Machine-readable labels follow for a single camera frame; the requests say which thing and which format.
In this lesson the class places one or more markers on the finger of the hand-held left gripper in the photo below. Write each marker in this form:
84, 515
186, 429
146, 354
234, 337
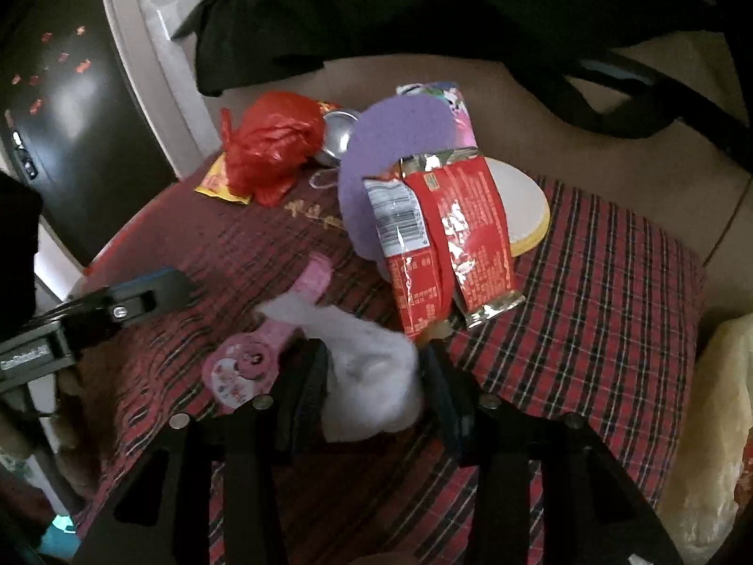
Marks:
147, 295

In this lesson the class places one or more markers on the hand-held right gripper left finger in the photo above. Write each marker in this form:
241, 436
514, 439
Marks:
306, 391

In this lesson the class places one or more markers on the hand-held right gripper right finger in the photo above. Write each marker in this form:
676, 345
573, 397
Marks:
446, 403

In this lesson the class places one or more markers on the white fluffy tissue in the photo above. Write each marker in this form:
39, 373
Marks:
370, 376

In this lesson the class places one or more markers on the yellow snack packet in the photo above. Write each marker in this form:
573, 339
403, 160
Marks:
213, 183

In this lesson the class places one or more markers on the pink toy watch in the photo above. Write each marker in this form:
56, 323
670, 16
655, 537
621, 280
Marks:
247, 360

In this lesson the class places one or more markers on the red plaid blanket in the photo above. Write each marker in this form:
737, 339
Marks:
588, 306

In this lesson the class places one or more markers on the dark door with red stickers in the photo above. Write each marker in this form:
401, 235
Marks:
88, 129

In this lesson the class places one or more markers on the teal object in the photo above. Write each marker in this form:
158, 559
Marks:
59, 532

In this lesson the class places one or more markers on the red foil snack wrapper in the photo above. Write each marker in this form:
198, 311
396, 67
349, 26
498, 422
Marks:
470, 212

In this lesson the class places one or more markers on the red plastic bag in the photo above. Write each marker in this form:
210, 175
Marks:
265, 141

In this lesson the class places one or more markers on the white disc with yellow rim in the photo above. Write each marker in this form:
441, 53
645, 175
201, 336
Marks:
523, 206

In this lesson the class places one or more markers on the small metal bowl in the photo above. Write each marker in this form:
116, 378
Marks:
335, 136

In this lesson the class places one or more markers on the pale yellowish plastic bag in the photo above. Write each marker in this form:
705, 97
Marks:
717, 424

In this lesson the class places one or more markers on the purple round foam disc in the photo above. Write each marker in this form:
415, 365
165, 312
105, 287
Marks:
388, 129

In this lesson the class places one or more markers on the colourful printed packet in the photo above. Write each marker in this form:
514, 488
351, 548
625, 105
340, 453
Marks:
460, 112

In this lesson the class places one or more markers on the black cloth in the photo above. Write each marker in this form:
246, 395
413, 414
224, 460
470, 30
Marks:
412, 6

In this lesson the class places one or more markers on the white door frame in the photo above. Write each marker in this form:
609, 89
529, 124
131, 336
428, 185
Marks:
153, 70

